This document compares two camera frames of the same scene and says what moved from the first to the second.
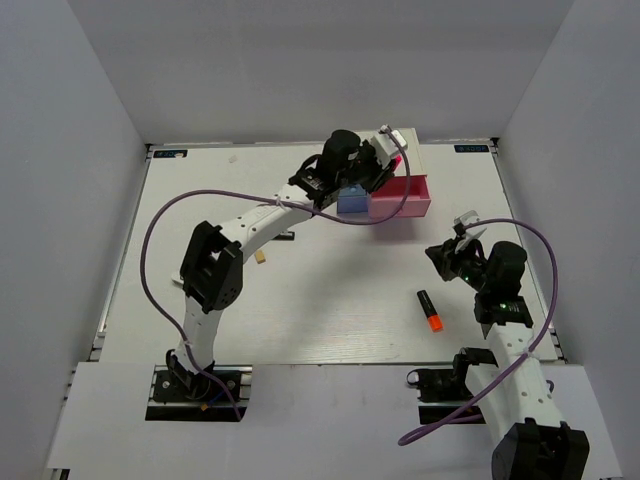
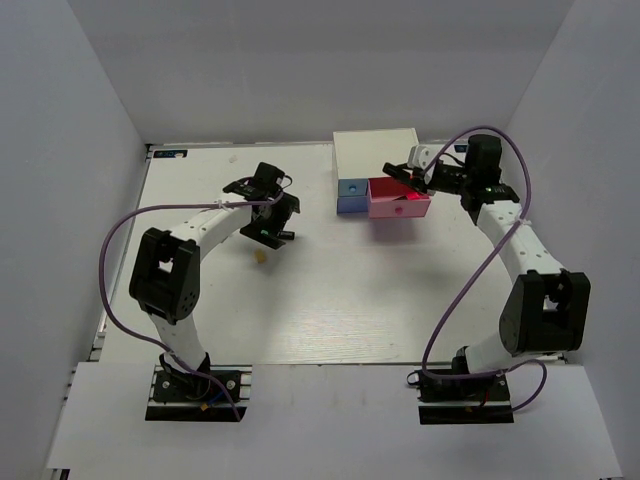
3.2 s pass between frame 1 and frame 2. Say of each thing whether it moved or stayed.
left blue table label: stayed
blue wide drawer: stayed
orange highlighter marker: moved
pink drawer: stayed
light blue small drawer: stayed
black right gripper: moved
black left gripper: moved
